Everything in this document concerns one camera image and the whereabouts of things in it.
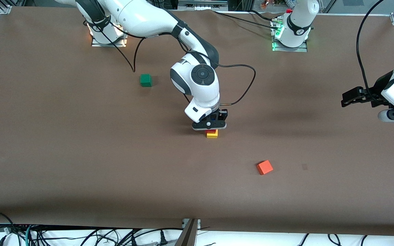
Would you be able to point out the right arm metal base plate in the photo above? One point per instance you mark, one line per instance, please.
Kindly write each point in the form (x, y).
(97, 43)

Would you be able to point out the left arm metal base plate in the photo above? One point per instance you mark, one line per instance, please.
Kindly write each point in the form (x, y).
(303, 50)

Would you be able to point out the black power plug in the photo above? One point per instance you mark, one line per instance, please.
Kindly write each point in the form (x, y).
(163, 239)

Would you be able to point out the red cube block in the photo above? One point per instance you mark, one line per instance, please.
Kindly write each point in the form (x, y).
(211, 131)

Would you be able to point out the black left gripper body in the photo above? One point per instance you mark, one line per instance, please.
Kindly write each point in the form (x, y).
(376, 89)

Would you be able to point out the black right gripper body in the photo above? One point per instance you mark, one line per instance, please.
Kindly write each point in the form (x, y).
(223, 113)

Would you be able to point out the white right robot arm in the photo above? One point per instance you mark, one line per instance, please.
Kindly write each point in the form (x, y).
(200, 89)

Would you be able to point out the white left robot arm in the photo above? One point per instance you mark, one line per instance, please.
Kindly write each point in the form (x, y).
(299, 20)

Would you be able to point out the green cube block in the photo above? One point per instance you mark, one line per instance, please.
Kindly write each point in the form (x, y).
(145, 80)

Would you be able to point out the orange cube block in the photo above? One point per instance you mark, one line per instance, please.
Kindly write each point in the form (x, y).
(264, 167)

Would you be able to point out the silver metal rail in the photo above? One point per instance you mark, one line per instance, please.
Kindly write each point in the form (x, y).
(202, 4)

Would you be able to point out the yellow cube block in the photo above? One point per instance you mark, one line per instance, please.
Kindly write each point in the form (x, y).
(212, 135)

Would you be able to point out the brown table cover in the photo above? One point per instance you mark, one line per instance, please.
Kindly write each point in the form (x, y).
(183, 188)

